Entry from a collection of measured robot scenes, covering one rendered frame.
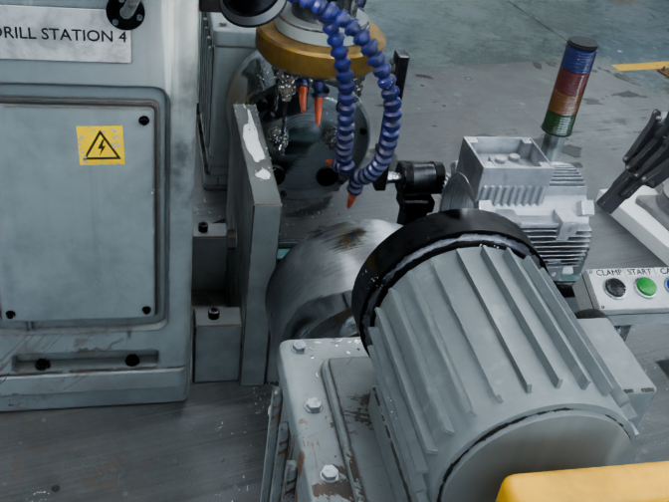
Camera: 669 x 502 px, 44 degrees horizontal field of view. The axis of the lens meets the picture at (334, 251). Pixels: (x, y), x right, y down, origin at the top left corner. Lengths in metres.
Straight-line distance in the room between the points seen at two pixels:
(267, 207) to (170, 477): 0.40
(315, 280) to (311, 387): 0.21
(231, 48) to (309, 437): 1.00
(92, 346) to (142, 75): 0.42
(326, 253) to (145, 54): 0.32
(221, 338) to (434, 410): 0.69
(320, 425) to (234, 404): 0.52
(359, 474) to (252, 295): 0.51
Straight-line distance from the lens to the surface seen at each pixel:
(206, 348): 1.29
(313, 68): 1.11
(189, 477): 1.22
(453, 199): 1.47
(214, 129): 1.72
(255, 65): 1.55
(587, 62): 1.68
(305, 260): 1.05
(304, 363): 0.86
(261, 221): 1.14
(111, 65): 0.98
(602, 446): 0.65
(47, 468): 1.25
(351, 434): 0.78
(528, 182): 1.35
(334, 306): 0.96
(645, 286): 1.28
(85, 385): 1.27
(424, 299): 0.68
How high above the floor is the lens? 1.75
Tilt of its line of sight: 35 degrees down
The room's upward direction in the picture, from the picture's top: 9 degrees clockwise
